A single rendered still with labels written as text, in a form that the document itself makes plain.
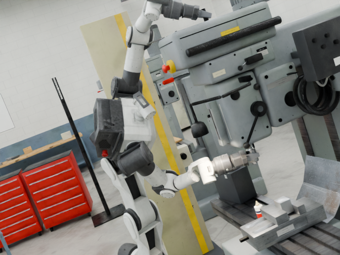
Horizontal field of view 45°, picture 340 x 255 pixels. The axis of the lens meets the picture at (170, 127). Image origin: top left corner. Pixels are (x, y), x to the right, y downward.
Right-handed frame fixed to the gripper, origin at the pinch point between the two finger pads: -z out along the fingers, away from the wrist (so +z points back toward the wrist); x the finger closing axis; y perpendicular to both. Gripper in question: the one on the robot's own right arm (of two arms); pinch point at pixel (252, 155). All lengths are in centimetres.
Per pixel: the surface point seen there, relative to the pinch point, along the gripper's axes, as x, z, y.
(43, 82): 830, 358, -107
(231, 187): 32.5, 13.6, 23.9
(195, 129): -17.8, 21.2, -23.6
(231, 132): -9.9, 6.3, -15.4
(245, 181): 32.9, 5.1, 22.8
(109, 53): 157, 73, -77
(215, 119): -5.7, 11.0, -22.9
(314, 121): 11.1, -35.3, -3.0
